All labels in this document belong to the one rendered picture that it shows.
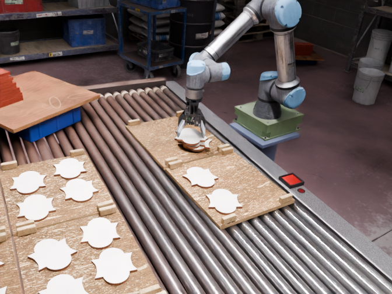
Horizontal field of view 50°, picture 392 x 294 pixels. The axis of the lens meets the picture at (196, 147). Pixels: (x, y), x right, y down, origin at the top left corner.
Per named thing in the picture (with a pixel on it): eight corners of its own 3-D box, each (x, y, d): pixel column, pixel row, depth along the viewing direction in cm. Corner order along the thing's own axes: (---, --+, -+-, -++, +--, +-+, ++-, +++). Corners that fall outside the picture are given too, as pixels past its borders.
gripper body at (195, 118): (183, 127, 179) (185, 101, 173) (183, 118, 187) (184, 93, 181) (201, 128, 180) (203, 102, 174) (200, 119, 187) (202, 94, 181)
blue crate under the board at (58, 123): (41, 103, 224) (39, 86, 219) (83, 120, 210) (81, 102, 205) (-12, 123, 201) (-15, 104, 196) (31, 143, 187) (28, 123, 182)
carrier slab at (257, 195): (232, 153, 192) (233, 150, 191) (294, 203, 163) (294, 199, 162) (165, 171, 175) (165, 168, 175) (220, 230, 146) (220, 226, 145)
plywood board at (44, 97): (34, 73, 233) (34, 70, 232) (100, 97, 211) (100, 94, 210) (-55, 100, 196) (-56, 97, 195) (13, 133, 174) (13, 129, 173)
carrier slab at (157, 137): (186, 116, 223) (186, 114, 222) (231, 152, 193) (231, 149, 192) (125, 128, 206) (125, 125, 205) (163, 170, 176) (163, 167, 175)
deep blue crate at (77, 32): (96, 36, 610) (95, 10, 592) (107, 44, 581) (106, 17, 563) (61, 39, 587) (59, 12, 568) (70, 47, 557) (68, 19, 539)
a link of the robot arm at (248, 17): (259, -18, 190) (182, 56, 187) (275, -14, 182) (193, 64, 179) (269, 3, 197) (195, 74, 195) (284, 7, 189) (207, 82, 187)
